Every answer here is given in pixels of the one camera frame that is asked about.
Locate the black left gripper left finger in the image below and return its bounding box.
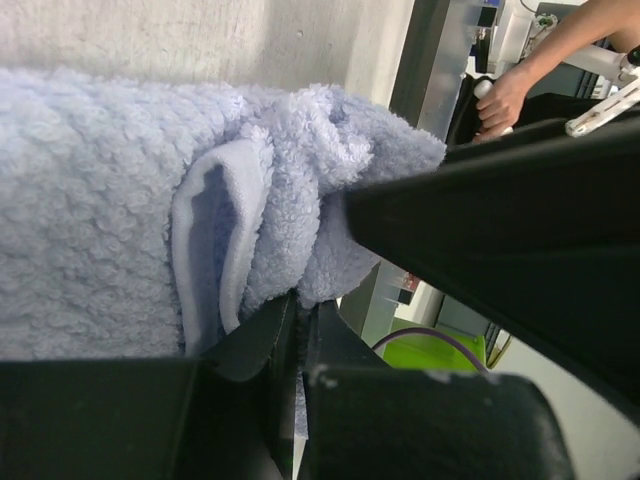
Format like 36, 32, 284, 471
192, 294, 297, 479

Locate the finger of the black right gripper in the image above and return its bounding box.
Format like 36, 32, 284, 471
346, 119, 639, 395

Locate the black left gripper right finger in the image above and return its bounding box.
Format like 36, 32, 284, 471
299, 302, 390, 479

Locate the light blue towel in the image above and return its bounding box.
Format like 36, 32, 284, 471
1, 69, 446, 361

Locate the bare human forearm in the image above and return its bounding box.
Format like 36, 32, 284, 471
516, 0, 639, 84

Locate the bare human hand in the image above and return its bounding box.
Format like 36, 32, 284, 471
474, 66, 532, 143

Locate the green plastic bin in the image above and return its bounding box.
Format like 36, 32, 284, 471
372, 327, 487, 372

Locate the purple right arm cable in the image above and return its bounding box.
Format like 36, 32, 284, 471
372, 327, 489, 374

